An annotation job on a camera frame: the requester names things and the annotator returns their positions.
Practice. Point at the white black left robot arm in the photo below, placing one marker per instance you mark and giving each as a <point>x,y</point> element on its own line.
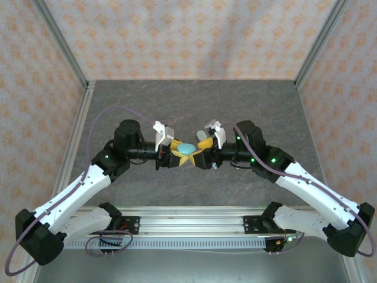
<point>73,194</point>

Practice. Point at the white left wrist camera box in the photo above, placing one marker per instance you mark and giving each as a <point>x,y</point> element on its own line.
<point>163,134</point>

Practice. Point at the short aluminium frame post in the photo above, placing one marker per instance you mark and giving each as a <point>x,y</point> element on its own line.
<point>353,271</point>

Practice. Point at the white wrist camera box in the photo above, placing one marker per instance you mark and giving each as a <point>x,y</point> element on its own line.
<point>163,134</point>
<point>218,134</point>

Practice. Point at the small circuit board green LED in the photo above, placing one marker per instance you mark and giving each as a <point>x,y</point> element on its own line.
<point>287,239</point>

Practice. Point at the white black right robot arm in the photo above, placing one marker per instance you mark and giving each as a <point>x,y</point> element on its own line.
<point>312,197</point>

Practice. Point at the grey-green earbud charging case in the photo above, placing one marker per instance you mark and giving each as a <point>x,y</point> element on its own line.
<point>202,135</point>

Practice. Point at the aluminium side frame rail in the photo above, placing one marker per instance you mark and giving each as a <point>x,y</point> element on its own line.
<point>84,100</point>

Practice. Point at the blue earbud charging case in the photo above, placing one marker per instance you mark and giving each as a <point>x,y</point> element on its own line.
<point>185,148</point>

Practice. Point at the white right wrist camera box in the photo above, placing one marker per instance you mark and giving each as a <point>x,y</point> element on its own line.
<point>218,134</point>

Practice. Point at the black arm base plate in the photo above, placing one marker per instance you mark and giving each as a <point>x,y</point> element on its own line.
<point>250,225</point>
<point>132,225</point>

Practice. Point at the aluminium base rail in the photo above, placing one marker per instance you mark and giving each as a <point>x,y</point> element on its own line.
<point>191,221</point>

